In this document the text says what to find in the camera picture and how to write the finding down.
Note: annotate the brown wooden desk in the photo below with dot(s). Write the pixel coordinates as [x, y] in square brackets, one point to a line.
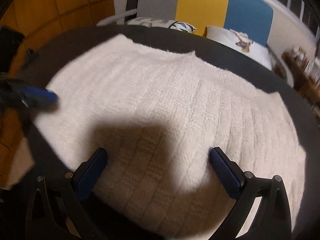
[302, 80]

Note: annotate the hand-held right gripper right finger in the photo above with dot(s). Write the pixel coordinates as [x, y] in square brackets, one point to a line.
[226, 175]

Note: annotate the white framed window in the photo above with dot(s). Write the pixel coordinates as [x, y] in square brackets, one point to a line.
[295, 2]

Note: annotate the grey yellow blue sofa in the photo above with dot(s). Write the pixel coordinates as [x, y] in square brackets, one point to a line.
[200, 2]

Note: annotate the white deer print pillow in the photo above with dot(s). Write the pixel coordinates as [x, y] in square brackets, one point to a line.
[237, 45]

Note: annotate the cream knit sweater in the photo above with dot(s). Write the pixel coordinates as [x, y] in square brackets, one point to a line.
[175, 100]

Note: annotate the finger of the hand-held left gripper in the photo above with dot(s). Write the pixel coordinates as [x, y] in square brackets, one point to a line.
[42, 98]

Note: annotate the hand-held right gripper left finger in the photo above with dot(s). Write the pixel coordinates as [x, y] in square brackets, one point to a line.
[90, 175]

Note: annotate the triangle pattern pillow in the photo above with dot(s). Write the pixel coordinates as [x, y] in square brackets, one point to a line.
[160, 24]

